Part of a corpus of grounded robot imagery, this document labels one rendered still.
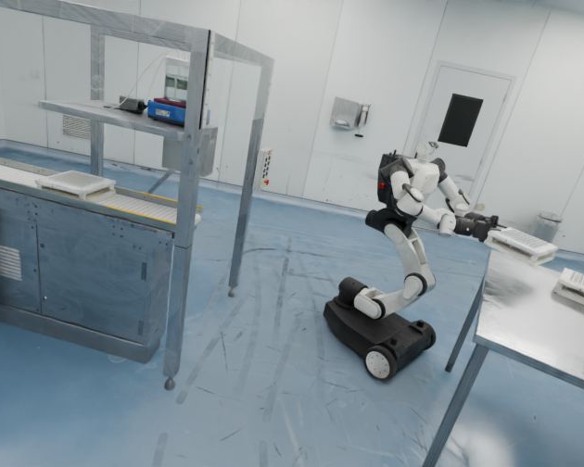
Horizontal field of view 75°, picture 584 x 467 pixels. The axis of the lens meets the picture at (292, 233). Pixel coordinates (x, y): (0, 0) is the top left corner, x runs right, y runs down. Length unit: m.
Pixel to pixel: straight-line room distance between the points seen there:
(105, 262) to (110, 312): 0.28
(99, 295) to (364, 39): 4.17
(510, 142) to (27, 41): 6.23
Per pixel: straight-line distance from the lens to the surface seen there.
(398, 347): 2.45
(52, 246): 2.23
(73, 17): 1.78
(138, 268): 1.99
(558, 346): 1.69
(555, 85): 5.95
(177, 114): 1.72
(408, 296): 2.40
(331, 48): 5.16
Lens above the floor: 1.52
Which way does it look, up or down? 21 degrees down
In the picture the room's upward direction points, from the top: 12 degrees clockwise
